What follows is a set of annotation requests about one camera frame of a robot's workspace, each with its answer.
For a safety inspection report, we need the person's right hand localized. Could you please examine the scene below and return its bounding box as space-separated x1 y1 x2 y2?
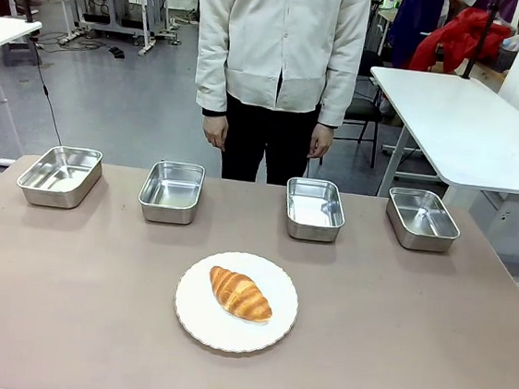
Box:
199 113 231 152

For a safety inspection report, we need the black hanging cable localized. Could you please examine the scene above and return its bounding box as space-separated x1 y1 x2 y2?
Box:
17 34 75 147

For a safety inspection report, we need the red jacket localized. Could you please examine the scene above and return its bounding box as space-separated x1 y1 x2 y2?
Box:
407 1 515 81

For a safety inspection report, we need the rectangular stainless steel container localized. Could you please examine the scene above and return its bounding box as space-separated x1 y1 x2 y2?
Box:
14 140 105 213
280 176 350 246
381 185 465 256
135 157 207 227

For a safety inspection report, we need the person's left hand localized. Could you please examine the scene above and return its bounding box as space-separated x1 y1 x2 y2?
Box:
307 122 336 162

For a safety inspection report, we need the person in cream jacket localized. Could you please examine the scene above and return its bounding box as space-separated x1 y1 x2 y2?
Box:
180 0 374 194

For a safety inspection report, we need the large white side table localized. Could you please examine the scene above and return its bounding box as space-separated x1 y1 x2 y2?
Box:
352 65 519 260

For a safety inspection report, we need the black camera pole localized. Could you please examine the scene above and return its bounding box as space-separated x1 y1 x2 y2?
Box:
458 0 501 84

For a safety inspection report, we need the black folding chair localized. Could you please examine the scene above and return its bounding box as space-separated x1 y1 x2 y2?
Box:
306 45 390 185

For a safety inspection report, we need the white scalloped plate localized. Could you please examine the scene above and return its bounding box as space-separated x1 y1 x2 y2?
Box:
169 245 305 359

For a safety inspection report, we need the golden brown croissant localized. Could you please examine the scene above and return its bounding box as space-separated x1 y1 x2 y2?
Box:
205 265 277 325

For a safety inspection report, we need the blue garment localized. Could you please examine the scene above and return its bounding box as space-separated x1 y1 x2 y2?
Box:
383 0 450 74

